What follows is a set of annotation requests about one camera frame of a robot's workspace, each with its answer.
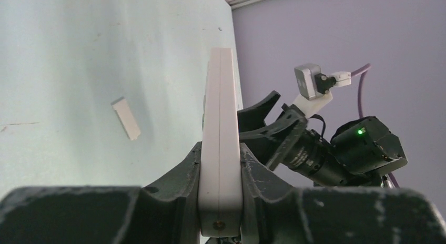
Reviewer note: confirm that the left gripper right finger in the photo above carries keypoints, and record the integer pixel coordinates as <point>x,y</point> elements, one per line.
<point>277,212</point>

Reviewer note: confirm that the white remote control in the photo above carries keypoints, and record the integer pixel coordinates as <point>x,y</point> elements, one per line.
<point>220,199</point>

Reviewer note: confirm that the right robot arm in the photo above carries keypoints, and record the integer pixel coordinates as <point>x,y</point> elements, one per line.
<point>362,152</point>

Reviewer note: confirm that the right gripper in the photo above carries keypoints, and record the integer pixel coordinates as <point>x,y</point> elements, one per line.
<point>270,144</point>

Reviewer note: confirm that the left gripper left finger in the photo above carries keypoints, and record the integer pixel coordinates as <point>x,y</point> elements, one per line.
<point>163,212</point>

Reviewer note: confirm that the white battery cover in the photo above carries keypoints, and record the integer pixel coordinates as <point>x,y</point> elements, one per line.
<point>126,117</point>

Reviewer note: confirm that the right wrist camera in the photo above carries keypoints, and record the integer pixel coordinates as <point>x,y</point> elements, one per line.
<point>315,87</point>

